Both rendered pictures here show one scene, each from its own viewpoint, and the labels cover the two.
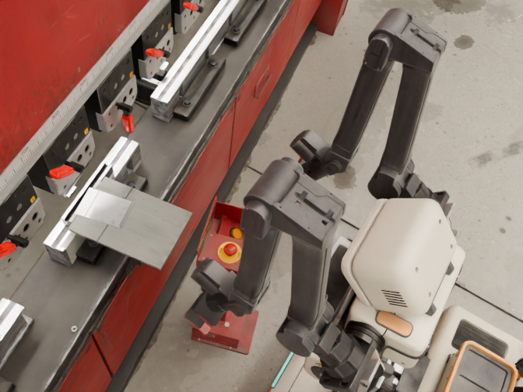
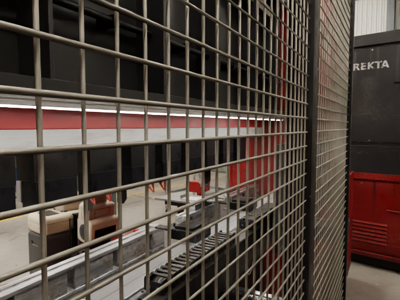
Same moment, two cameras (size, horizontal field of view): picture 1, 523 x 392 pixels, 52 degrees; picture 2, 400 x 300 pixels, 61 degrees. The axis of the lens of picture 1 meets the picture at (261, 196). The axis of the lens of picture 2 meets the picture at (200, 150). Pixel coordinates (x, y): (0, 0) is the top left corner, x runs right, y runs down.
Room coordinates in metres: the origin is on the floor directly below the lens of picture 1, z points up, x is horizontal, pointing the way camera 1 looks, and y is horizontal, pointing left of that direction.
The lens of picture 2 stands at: (2.46, 1.00, 1.41)
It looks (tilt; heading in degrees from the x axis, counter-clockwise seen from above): 4 degrees down; 198
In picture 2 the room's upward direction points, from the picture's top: straight up
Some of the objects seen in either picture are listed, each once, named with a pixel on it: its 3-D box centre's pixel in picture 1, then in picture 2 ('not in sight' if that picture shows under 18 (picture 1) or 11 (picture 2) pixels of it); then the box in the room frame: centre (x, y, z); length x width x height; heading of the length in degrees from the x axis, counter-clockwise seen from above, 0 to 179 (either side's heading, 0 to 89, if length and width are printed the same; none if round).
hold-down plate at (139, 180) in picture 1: (114, 216); not in sight; (0.71, 0.40, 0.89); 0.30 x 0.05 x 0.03; 168
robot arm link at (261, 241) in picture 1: (258, 251); not in sight; (0.43, -0.02, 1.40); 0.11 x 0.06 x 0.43; 159
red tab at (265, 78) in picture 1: (263, 81); not in sight; (1.65, 0.09, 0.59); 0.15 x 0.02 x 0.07; 168
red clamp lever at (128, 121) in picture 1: (125, 117); not in sight; (0.82, 0.37, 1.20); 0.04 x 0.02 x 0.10; 78
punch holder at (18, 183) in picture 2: not in sight; (47, 177); (1.63, 0.26, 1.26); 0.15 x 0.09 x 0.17; 168
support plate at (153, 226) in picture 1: (131, 221); (182, 197); (0.65, 0.32, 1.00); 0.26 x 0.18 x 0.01; 78
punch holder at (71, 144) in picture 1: (56, 146); (206, 153); (0.66, 0.47, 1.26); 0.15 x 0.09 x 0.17; 168
